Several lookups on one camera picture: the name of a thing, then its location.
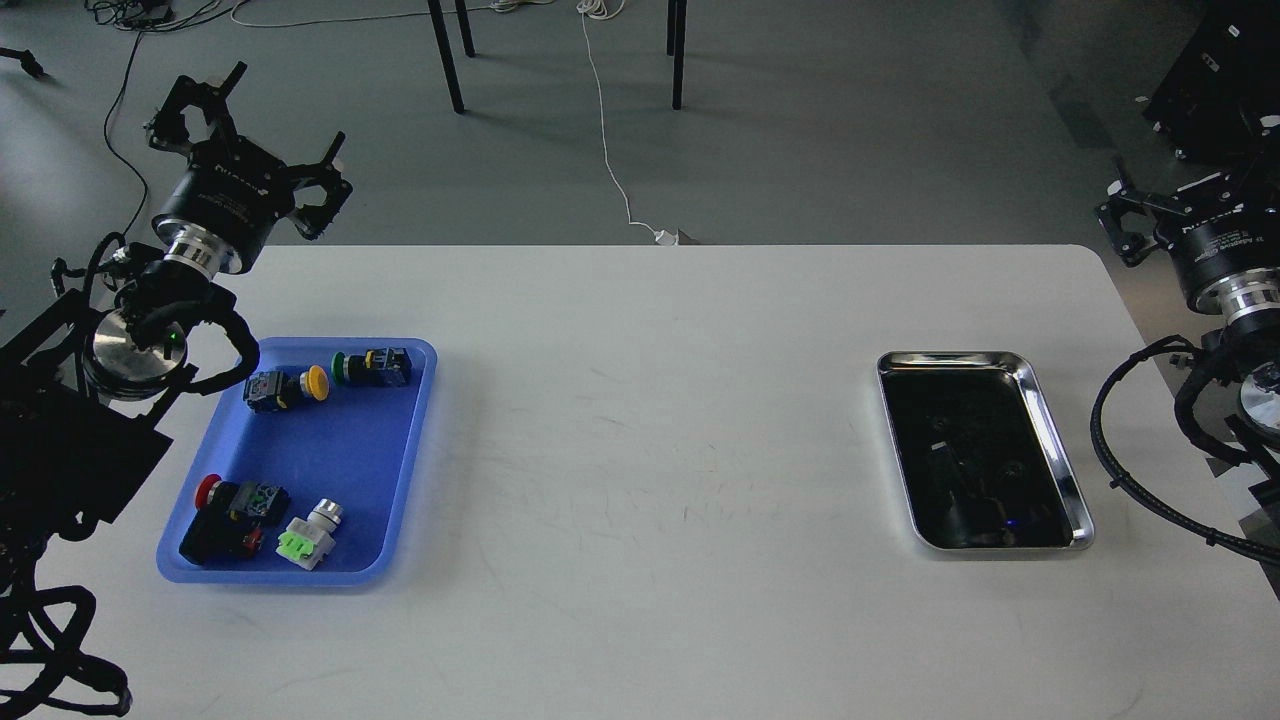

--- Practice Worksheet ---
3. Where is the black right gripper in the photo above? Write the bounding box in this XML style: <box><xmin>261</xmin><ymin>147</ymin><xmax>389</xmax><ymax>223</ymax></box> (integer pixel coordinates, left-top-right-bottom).
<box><xmin>1096</xmin><ymin>156</ymin><xmax>1279</xmax><ymax>313</ymax></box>

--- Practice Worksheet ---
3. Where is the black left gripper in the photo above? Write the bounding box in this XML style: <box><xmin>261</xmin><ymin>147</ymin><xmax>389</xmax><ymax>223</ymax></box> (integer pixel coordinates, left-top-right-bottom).
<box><xmin>145</xmin><ymin>61</ymin><xmax>353</xmax><ymax>275</ymax></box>

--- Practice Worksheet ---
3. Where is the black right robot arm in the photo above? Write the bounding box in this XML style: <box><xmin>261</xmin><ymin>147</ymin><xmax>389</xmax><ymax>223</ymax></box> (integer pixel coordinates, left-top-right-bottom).
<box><xmin>1089</xmin><ymin>150</ymin><xmax>1279</xmax><ymax>568</ymax></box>

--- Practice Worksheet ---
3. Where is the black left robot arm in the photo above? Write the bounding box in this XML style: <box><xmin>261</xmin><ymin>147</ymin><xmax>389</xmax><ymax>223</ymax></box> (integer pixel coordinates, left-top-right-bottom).
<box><xmin>3</xmin><ymin>63</ymin><xmax>353</xmax><ymax>719</ymax></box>

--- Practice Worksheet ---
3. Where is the black equipment case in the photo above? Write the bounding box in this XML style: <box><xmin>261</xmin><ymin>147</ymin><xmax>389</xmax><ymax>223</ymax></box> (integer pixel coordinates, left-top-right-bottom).
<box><xmin>1143</xmin><ymin>1</ymin><xmax>1279</xmax><ymax>164</ymax></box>

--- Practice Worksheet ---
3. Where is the black table leg left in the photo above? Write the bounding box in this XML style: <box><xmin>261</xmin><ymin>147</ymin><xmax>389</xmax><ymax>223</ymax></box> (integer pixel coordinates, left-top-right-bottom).
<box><xmin>426</xmin><ymin>0</ymin><xmax>466</xmax><ymax>115</ymax></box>

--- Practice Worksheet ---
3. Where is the black thin table leg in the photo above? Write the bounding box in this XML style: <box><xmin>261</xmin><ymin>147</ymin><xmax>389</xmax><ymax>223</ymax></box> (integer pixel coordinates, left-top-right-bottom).
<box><xmin>454</xmin><ymin>0</ymin><xmax>477</xmax><ymax>58</ymax></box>

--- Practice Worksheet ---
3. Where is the silver metal tray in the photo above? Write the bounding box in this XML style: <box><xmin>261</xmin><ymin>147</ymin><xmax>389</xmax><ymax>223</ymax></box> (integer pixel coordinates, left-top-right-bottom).
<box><xmin>876</xmin><ymin>351</ymin><xmax>1096</xmax><ymax>557</ymax></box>

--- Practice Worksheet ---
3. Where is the blue plastic tray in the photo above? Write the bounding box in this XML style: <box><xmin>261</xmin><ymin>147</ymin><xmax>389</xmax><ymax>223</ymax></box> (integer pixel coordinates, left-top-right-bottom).
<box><xmin>156</xmin><ymin>337</ymin><xmax>436</xmax><ymax>587</ymax></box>

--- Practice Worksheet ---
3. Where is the red emergency stop button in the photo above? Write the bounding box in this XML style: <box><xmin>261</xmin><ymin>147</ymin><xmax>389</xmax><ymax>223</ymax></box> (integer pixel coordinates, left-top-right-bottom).
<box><xmin>179</xmin><ymin>474</ymin><xmax>291</xmax><ymax>565</ymax></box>

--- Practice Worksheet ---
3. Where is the black table leg right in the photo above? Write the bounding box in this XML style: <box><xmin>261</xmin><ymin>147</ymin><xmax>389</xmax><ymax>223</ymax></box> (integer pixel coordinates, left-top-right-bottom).
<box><xmin>666</xmin><ymin>0</ymin><xmax>689</xmax><ymax>111</ymax></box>

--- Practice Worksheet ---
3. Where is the black floor cable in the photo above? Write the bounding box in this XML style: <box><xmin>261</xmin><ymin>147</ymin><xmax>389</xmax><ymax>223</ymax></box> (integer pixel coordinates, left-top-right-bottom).
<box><xmin>0</xmin><ymin>0</ymin><xmax>241</xmax><ymax>301</ymax></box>

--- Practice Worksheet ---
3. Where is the yellow push button switch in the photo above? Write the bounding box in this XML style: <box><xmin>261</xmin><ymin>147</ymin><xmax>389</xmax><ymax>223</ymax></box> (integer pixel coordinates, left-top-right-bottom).
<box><xmin>242</xmin><ymin>365</ymin><xmax>332</xmax><ymax>413</ymax></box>

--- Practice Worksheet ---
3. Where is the green push button switch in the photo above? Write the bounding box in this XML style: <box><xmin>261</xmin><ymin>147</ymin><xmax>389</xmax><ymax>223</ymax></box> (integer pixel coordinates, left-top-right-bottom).
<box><xmin>330</xmin><ymin>347</ymin><xmax>412</xmax><ymax>388</ymax></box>

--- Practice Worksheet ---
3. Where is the white green selector switch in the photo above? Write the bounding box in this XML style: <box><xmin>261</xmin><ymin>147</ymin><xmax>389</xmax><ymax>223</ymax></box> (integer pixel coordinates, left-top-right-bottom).
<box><xmin>275</xmin><ymin>498</ymin><xmax>343</xmax><ymax>571</ymax></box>

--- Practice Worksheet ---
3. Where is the white floor cable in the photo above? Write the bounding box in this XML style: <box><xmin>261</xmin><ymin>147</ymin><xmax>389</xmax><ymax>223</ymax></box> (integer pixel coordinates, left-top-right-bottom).
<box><xmin>575</xmin><ymin>0</ymin><xmax>678</xmax><ymax>246</ymax></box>

